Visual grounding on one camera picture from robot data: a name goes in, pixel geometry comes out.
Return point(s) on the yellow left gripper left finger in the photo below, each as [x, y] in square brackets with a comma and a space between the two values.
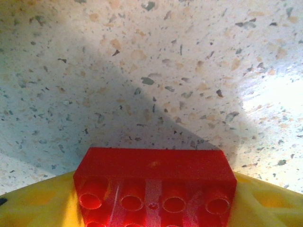
[40, 203]

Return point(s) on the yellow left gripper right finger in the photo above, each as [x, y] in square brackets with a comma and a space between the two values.
[267, 203]

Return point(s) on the red lego brick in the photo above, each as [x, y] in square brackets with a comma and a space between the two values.
[154, 170]

